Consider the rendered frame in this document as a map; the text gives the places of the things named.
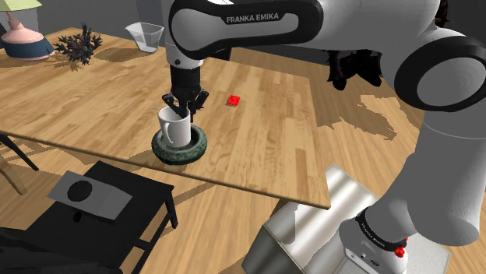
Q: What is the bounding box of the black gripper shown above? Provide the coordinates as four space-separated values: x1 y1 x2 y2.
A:
161 64 210 124

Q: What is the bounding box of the clear measuring cup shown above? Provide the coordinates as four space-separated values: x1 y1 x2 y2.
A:
125 21 165 54

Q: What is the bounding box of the wooden table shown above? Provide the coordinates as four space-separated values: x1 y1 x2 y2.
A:
0 26 333 211

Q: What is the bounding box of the pink and blue table lamp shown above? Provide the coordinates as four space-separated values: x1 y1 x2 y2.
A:
0 0 56 62

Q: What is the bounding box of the dark spiky plant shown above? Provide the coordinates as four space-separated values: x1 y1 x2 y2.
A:
52 23 104 66

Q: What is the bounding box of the white mug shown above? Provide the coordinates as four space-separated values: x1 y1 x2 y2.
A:
157 105 192 149

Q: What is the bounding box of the black side table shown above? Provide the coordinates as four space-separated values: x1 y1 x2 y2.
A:
20 160 180 274

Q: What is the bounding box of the dark green ring dish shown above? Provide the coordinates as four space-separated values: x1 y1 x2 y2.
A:
150 124 209 167

